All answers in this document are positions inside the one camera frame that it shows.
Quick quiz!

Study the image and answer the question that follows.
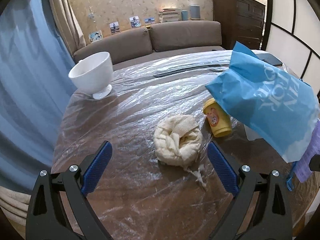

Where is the blue plastic trash bag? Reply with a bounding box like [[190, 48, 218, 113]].
[[206, 42, 319, 163]]

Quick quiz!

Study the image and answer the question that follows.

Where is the cream cloth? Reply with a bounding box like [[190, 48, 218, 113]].
[[153, 115, 207, 189]]

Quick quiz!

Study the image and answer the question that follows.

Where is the blue smartphone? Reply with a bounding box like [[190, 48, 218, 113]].
[[256, 53, 283, 67]]

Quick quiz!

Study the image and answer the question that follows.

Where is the blue curtain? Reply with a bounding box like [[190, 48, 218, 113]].
[[1, 0, 75, 194]]

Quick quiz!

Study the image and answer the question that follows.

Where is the white paper screen divider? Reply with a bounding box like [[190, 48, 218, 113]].
[[263, 0, 319, 96]]

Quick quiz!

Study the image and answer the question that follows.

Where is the white footed bowl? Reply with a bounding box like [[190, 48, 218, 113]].
[[68, 51, 113, 100]]

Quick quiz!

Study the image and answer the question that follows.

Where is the dark wooden cabinet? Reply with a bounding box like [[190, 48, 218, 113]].
[[213, 0, 265, 50]]

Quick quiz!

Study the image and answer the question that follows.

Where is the beige curtain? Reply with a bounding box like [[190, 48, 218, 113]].
[[49, 0, 86, 56]]

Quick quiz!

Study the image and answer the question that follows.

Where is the leftmost photo card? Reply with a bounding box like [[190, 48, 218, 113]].
[[88, 30, 103, 43]]

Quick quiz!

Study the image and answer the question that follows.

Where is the photo card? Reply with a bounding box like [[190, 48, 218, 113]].
[[144, 17, 156, 25], [129, 16, 141, 28], [109, 21, 120, 35], [88, 30, 103, 43]]

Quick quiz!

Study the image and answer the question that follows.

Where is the grey cylinder speaker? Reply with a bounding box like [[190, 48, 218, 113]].
[[189, 5, 201, 20]]

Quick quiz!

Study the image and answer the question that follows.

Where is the brown sofa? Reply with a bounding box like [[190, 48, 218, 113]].
[[73, 21, 223, 70]]

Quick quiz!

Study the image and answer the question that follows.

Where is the small blue cylinder speaker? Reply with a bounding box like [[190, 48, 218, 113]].
[[181, 10, 189, 21]]

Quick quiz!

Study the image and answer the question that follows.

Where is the stack of books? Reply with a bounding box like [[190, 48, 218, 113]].
[[158, 8, 181, 23]]

